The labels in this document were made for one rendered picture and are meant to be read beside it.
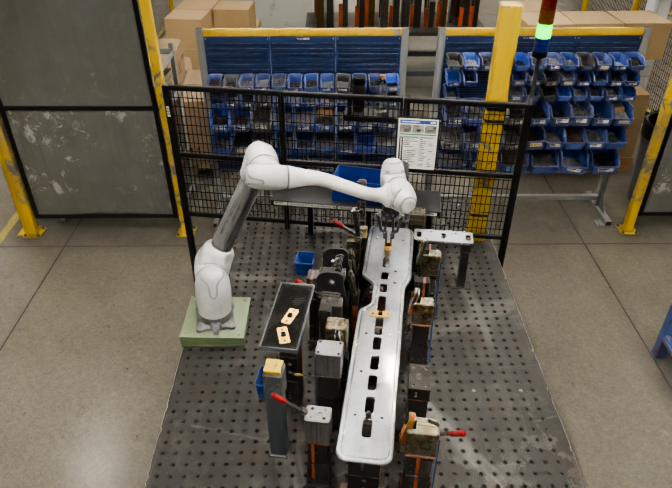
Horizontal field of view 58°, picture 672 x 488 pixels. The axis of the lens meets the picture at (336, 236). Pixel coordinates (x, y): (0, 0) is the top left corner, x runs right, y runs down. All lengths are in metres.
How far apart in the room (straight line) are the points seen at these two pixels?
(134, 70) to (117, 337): 1.76
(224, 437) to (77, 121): 2.83
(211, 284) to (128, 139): 2.11
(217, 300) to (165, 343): 1.26
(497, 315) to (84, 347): 2.50
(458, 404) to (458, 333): 0.44
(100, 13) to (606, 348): 3.80
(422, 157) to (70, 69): 2.48
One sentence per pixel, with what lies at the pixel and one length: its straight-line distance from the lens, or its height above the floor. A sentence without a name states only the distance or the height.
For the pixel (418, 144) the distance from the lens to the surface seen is 3.24.
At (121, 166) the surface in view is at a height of 0.59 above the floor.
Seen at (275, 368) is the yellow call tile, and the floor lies 1.16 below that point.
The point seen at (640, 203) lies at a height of 0.27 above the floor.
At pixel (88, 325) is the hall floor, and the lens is 4.29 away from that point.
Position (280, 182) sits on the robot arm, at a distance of 2.54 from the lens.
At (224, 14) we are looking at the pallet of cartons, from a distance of 6.96.
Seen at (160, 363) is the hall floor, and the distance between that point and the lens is 3.88.
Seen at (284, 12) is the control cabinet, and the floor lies 0.47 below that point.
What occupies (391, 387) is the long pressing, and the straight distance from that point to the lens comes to 2.28.
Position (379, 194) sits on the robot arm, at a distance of 2.53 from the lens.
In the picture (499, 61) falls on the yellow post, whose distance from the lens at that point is 3.13.
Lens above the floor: 2.70
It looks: 34 degrees down
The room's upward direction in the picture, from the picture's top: straight up
